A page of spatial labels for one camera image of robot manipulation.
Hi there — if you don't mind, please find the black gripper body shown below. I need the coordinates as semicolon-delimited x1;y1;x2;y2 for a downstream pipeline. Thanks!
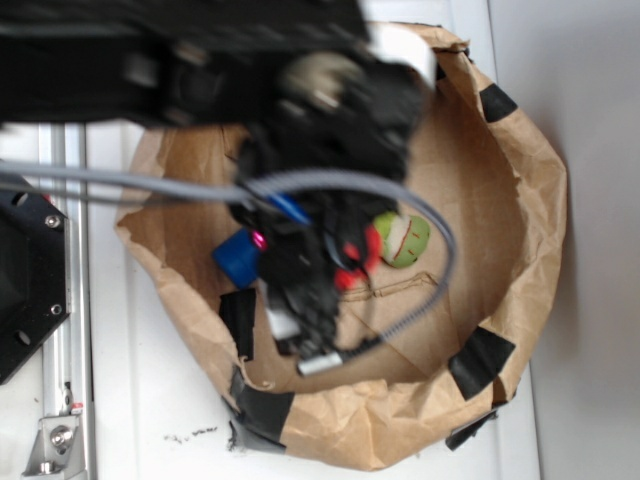
230;134;408;358

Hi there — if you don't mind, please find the red paper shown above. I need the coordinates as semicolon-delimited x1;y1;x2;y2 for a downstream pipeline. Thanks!
334;224;383;292

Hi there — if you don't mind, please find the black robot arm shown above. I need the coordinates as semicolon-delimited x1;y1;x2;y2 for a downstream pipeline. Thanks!
1;1;423;359

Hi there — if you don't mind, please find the blue plastic bottle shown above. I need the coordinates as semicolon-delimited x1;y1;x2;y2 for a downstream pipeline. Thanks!
211;228;260;289

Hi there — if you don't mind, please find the green plush frog toy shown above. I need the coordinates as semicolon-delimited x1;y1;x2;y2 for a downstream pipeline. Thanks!
374;212;431;269

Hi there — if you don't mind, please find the brown paper bag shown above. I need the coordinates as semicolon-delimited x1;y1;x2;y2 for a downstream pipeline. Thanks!
115;24;567;471

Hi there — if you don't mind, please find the white tray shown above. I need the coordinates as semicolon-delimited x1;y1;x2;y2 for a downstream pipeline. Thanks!
82;0;544;480

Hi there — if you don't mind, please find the aluminium extrusion rail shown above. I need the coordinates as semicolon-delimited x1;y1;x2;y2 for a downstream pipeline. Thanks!
36;122;97;480

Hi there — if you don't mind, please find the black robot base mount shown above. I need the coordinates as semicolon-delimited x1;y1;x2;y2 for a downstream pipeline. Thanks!
1;172;69;384

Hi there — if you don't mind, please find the grey braided cable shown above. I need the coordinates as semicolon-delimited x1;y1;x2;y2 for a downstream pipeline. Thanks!
0;160;457;377

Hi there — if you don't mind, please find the metal corner bracket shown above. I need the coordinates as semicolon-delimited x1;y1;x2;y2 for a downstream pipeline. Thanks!
21;415;87;479

